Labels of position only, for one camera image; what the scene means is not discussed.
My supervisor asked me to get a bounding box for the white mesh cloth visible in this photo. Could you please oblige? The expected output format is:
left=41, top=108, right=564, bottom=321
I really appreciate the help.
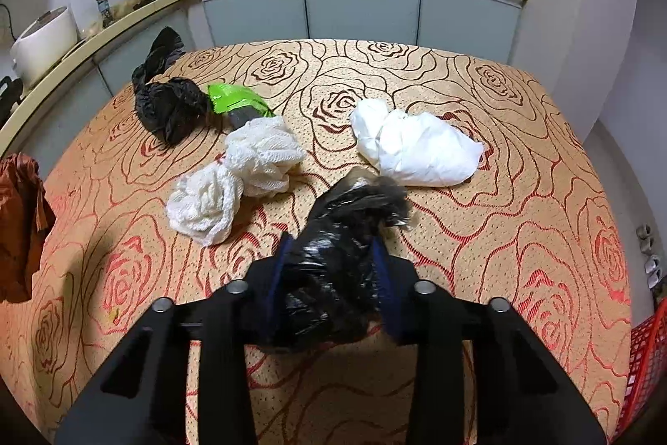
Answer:
left=165, top=116, right=308, bottom=248

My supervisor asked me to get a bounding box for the shiny black plastic bag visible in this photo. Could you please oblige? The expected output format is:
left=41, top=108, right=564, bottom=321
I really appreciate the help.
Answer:
left=266, top=166, right=412, bottom=354

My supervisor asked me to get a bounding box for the matte black plastic bag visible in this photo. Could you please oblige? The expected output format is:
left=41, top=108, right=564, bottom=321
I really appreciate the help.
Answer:
left=131, top=27, right=214, bottom=148

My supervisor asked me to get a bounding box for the red plastic basket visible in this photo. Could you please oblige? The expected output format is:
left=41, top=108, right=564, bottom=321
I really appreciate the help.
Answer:
left=612, top=299, right=667, bottom=443

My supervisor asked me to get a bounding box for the brown plastic bag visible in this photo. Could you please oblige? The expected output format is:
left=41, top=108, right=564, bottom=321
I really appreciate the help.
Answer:
left=0, top=153, right=57, bottom=304

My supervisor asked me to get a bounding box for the white rice cooker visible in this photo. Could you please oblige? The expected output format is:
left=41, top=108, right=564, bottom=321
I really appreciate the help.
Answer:
left=10, top=6, right=79, bottom=86

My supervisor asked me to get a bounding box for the kitchen counter with cabinets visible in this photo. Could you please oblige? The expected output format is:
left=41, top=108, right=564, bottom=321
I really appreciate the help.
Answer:
left=0, top=0, right=529, bottom=148

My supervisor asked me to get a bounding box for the green wrapper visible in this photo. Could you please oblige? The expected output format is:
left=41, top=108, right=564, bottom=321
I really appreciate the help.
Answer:
left=206, top=83, right=274, bottom=128

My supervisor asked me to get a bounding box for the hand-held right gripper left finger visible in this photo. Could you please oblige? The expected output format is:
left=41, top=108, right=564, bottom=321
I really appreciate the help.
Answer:
left=55, top=234, right=293, bottom=445

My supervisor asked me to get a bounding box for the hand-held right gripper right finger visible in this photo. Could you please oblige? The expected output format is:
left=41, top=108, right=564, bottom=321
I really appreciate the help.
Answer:
left=370, top=236, right=608, bottom=445

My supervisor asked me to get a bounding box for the white plastic bag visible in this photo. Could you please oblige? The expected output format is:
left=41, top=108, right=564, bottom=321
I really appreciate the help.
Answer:
left=349, top=98, right=485, bottom=188

